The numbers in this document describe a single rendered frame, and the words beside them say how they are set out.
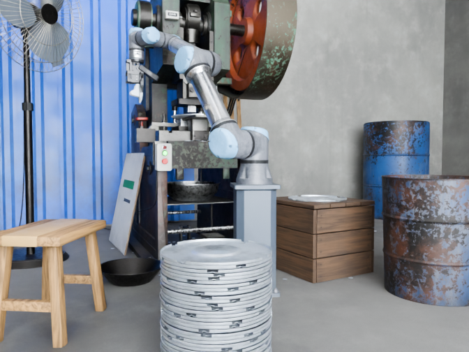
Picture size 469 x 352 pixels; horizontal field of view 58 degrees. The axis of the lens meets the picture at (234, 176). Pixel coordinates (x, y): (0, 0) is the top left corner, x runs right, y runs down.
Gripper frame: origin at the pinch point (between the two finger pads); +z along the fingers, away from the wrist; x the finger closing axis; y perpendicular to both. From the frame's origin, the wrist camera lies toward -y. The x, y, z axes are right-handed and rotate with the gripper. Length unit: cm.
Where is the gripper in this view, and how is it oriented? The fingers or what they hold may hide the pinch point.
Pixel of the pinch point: (141, 100)
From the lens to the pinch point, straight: 222.6
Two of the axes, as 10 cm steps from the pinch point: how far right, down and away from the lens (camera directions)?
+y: -9.2, 0.2, -3.8
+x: 3.8, 0.4, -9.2
